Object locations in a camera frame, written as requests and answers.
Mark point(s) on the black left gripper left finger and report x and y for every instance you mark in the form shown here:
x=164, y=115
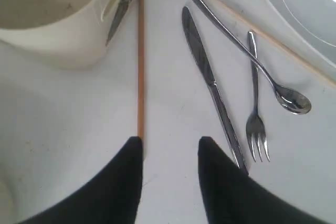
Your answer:
x=112, y=196

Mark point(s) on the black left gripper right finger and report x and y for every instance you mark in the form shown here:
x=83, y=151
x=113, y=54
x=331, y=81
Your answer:
x=230, y=195

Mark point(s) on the dark wooden chopstick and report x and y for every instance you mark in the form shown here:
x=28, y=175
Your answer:
x=141, y=75

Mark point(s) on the stainless steel table knife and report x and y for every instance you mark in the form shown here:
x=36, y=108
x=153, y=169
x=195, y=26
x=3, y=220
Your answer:
x=199, y=54

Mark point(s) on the stainless steel fork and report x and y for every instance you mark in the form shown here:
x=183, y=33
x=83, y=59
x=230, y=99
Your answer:
x=255, y=129

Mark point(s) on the stainless steel spoon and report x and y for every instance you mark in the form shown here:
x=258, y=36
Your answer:
x=290, y=99

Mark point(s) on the light wooden chopstick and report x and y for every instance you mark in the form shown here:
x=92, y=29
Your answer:
x=278, y=44

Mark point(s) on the cream bin with triangle mark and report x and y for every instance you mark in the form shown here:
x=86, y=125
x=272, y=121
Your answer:
x=70, y=34

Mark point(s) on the white square plate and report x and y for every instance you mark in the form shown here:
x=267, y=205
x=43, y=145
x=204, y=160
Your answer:
x=313, y=21

